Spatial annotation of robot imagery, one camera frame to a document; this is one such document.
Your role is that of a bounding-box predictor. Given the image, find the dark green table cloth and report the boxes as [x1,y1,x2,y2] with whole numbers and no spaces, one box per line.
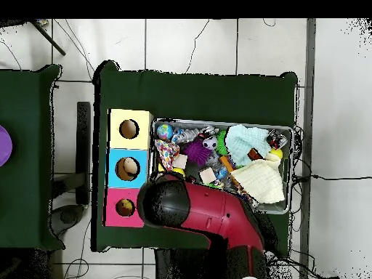
[91,60,299,253]
[0,64,65,251]

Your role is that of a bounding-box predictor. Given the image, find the green spiky ball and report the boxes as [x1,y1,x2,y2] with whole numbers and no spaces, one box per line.
[215,130,230,156]

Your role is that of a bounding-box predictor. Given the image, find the mint green waffle cloth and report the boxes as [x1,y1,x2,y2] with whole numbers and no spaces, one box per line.
[225,124,271,167]

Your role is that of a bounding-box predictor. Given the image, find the purple disc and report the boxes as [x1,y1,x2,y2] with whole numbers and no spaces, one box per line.
[0,124,13,167]

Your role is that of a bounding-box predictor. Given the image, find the black cable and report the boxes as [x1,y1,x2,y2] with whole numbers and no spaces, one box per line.
[293,173,372,182]

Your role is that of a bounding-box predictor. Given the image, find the wooden box with three holes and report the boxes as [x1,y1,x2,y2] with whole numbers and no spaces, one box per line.
[102,108,154,228]

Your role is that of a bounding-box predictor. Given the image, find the brown plush animal toy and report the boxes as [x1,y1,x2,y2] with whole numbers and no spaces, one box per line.
[116,198,136,217]

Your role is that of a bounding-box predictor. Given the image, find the shallow metal mesh bin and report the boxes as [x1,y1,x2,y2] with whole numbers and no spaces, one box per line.
[147,117,294,215]

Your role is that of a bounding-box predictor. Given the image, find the black slanted rod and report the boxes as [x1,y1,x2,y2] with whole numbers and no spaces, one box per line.
[28,19,67,57]

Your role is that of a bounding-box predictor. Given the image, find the cream waffle cloth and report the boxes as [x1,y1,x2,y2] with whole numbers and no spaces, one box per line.
[230,153,286,205]

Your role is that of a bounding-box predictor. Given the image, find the purple spiky ball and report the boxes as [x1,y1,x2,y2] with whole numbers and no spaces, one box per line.
[182,139,211,167]

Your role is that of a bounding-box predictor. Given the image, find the globe print ball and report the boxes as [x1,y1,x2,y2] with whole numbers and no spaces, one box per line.
[156,123,174,141]

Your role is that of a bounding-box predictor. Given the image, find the grey round chair base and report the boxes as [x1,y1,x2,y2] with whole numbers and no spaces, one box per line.
[49,203,86,237]

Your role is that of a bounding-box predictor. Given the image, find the silver toy robot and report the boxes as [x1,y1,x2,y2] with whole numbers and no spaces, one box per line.
[171,127,201,144]

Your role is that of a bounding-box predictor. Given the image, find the black upright panel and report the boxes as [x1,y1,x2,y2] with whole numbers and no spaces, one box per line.
[75,101,92,206]

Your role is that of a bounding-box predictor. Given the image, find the colourful heart print cloth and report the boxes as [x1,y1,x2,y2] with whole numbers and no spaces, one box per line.
[154,139,180,172]

